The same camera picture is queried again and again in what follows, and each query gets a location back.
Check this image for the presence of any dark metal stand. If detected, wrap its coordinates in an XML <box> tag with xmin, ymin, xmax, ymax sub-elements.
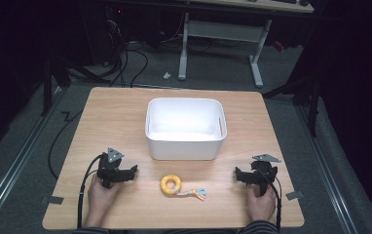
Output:
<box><xmin>261</xmin><ymin>61</ymin><xmax>323</xmax><ymax>138</ymax></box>
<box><xmin>39</xmin><ymin>55</ymin><xmax>112</xmax><ymax>117</ymax></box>

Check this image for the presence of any person's left striped sleeve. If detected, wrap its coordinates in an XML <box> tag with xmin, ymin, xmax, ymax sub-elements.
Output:
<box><xmin>71</xmin><ymin>226</ymin><xmax>111</xmax><ymax>234</ymax></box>

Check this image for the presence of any black floor cable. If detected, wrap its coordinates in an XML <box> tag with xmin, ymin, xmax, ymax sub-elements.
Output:
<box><xmin>47</xmin><ymin>109</ymin><xmax>85</xmax><ymax>180</ymax></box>

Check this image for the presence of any person's right hand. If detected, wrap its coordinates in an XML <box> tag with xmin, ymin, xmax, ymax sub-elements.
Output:
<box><xmin>245</xmin><ymin>183</ymin><xmax>278</xmax><ymax>224</ymax></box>

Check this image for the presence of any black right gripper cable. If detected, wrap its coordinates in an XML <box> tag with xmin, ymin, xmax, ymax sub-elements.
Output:
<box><xmin>257</xmin><ymin>167</ymin><xmax>283</xmax><ymax>232</ymax></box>

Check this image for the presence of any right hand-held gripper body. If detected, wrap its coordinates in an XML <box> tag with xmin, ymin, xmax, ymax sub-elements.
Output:
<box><xmin>249</xmin><ymin>153</ymin><xmax>282</xmax><ymax>197</ymax></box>

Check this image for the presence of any person's left hand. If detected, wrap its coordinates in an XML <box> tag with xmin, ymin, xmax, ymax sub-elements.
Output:
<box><xmin>87</xmin><ymin>175</ymin><xmax>124</xmax><ymax>228</ymax></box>

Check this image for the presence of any bundle of black cables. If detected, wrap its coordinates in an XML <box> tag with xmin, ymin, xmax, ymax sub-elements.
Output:
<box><xmin>106</xmin><ymin>19</ymin><xmax>150</xmax><ymax>89</ymax></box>

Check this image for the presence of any dark computer tower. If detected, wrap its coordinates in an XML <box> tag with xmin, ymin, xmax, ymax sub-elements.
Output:
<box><xmin>85</xmin><ymin>4</ymin><xmax>129</xmax><ymax>67</ymax></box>

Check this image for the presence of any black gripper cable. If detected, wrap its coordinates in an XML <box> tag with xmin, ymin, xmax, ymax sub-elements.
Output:
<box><xmin>257</xmin><ymin>167</ymin><xmax>283</xmax><ymax>232</ymax></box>
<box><xmin>76</xmin><ymin>153</ymin><xmax>106</xmax><ymax>229</ymax></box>

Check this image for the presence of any grey tape piece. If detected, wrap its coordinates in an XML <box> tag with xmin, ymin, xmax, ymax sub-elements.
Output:
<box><xmin>285</xmin><ymin>190</ymin><xmax>305</xmax><ymax>201</ymax></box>
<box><xmin>40</xmin><ymin>195</ymin><xmax>65</xmax><ymax>206</ymax></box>

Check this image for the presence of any person's striped sleeve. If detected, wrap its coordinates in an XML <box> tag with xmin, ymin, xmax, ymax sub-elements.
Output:
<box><xmin>71</xmin><ymin>226</ymin><xmax>111</xmax><ymax>234</ymax></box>
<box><xmin>238</xmin><ymin>220</ymin><xmax>279</xmax><ymax>234</ymax></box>

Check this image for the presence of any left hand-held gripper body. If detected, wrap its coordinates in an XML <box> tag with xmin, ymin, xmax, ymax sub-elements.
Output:
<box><xmin>96</xmin><ymin>147</ymin><xmax>126</xmax><ymax>190</ymax></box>

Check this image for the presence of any person's right striped sleeve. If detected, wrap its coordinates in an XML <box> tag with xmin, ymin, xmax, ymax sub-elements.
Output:
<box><xmin>238</xmin><ymin>220</ymin><xmax>279</xmax><ymax>234</ymax></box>

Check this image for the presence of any yellow ring rope toy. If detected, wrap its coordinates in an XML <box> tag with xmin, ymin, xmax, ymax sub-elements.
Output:
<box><xmin>160</xmin><ymin>174</ymin><xmax>207</xmax><ymax>203</ymax></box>

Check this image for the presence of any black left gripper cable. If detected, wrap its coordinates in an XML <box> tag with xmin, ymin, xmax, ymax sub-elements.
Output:
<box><xmin>76</xmin><ymin>153</ymin><xmax>106</xmax><ymax>229</ymax></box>

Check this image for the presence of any white plastic bin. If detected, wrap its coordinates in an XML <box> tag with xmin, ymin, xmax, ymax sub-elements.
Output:
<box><xmin>144</xmin><ymin>97</ymin><xmax>228</xmax><ymax>162</ymax></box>

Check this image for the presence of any white-legged desk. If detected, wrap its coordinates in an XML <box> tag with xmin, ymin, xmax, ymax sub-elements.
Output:
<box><xmin>176</xmin><ymin>0</ymin><xmax>316</xmax><ymax>90</ymax></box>

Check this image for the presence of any metal floor rail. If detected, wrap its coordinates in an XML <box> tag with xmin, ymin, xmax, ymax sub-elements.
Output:
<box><xmin>295</xmin><ymin>104</ymin><xmax>360</xmax><ymax>234</ymax></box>
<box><xmin>0</xmin><ymin>85</ymin><xmax>68</xmax><ymax>225</ymax></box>

